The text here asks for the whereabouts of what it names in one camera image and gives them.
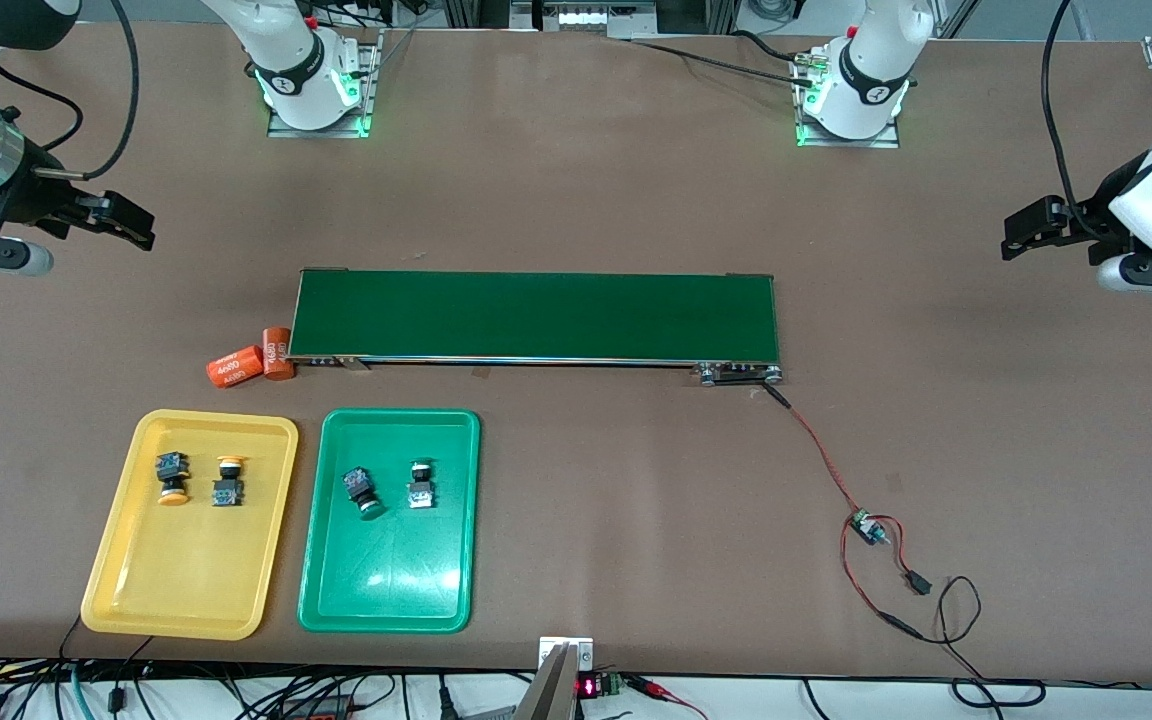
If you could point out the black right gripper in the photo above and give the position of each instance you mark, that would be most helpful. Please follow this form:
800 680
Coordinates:
33 196

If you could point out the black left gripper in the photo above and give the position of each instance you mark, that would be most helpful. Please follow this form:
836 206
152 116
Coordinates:
1093 211

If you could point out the orange cylinder battery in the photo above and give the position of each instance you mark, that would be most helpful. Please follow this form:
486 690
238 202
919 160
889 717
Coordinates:
278 355
234 367

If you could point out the yellow push button switch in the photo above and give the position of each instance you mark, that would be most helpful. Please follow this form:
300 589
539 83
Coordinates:
228 490
172 467

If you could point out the green push button switch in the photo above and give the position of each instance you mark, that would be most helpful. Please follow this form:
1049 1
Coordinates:
360 484
421 490

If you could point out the small motor controller board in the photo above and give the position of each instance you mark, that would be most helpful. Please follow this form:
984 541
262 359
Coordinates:
866 527

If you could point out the yellow plastic tray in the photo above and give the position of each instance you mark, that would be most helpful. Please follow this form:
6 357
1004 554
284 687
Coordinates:
216 560

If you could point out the green conveyor belt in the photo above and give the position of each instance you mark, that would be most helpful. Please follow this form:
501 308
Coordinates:
536 320

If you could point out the green plastic tray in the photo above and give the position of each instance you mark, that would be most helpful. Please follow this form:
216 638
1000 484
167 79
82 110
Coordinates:
406 570

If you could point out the lit metal equipment unit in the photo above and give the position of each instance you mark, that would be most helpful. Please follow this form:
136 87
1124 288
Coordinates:
586 18

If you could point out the red clip lead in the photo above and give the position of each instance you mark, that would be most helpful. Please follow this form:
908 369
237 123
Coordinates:
661 690

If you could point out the red digit display module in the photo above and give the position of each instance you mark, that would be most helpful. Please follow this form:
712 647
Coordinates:
588 687

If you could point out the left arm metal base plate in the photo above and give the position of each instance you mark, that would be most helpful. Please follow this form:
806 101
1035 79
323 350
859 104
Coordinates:
846 140

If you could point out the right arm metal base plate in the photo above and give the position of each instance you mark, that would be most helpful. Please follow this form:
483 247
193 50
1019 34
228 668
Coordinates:
316 132

